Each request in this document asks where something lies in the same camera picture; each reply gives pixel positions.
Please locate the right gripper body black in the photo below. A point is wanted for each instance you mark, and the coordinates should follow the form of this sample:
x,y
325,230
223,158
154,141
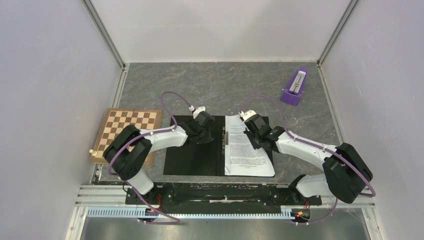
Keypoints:
x,y
255,139

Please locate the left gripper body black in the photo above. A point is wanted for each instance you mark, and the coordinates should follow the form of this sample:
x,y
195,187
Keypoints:
x,y
205,137

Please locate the printed paper sheet top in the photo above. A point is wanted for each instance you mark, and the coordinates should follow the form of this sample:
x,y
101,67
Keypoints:
x,y
240,159

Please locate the teal folder black inside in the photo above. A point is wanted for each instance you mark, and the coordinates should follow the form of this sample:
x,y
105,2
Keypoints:
x,y
200,159

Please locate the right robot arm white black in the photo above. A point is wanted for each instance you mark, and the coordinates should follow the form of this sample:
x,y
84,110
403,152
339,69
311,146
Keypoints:
x,y
345,174

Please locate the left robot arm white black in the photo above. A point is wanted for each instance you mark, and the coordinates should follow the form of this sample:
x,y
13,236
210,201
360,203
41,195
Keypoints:
x,y
127,153

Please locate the metal folder clip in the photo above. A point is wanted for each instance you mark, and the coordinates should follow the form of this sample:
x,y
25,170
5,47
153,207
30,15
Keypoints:
x,y
224,140

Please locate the purple metronome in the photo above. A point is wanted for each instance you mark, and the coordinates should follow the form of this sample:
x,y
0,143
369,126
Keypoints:
x,y
293,91

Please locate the wooden chessboard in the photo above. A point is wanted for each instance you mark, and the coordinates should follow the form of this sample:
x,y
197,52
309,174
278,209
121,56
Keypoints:
x,y
116,119

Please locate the white chess pawn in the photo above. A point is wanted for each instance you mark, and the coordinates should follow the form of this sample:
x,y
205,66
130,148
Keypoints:
x,y
93,152

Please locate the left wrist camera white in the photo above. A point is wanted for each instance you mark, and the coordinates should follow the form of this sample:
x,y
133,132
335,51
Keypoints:
x,y
196,111

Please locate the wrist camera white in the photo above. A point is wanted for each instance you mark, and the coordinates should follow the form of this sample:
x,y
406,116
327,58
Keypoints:
x,y
196,111
246,115

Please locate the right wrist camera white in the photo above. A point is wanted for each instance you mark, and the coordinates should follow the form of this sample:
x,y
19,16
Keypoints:
x,y
246,115

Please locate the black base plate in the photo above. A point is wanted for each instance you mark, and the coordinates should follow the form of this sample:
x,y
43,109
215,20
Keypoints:
x,y
225,198

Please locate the aluminium frame rail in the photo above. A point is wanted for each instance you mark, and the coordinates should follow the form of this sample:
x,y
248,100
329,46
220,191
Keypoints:
x,y
114,196

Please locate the white toothed cable duct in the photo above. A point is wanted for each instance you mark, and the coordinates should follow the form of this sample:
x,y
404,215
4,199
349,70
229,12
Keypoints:
x,y
143,213

